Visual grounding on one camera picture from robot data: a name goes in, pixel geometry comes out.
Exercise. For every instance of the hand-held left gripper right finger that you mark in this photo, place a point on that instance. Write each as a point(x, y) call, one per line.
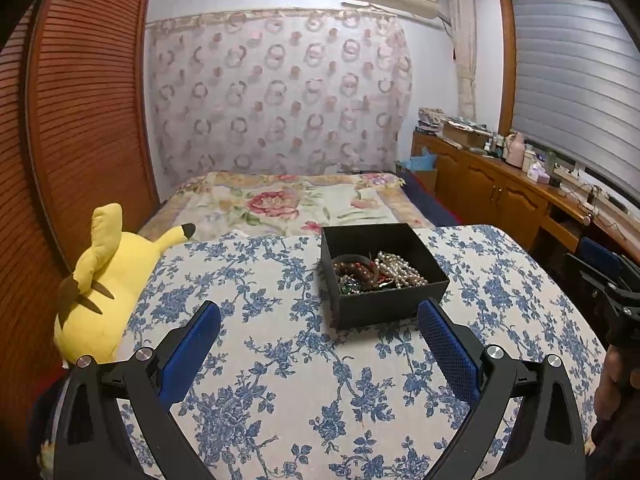
point(450, 355)

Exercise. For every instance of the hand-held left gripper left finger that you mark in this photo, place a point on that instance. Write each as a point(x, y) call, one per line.
point(192, 350)

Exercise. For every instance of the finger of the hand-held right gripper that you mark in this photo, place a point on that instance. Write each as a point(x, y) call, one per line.
point(600, 256)

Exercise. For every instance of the black box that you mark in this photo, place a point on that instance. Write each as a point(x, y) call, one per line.
point(380, 310)

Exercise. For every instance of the green bead jewelry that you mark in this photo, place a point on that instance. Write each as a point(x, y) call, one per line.
point(352, 287)

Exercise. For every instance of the person's right hand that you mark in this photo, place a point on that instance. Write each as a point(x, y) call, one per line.
point(607, 390)

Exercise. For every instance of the blue floral blanket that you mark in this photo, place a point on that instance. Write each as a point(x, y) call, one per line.
point(280, 360)

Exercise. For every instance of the pink tissue box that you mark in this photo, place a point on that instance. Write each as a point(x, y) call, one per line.
point(539, 174)

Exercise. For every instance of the yellow plush toy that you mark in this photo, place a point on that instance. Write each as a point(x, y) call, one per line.
point(120, 270)

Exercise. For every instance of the wooden cabinet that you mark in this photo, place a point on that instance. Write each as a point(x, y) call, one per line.
point(500, 195)

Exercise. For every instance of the pink kettle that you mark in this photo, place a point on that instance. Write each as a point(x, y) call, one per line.
point(514, 150)

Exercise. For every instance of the dark blue bed sheet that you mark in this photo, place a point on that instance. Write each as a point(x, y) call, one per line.
point(430, 205)

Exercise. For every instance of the pink floral quilt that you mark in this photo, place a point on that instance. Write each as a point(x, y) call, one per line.
point(280, 205)

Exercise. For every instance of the cardboard box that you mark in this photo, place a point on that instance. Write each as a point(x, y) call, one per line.
point(465, 135)

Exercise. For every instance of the grey window blind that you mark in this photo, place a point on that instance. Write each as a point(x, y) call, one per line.
point(575, 70)

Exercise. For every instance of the blue bag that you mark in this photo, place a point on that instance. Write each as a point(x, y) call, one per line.
point(417, 162)

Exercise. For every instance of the pile of papers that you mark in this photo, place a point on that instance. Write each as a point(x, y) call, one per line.
point(430, 120)

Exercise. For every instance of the white tied curtain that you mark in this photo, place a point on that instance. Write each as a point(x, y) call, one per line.
point(462, 50)

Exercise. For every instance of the wooden louvred wardrobe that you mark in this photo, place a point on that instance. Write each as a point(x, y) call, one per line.
point(85, 110)

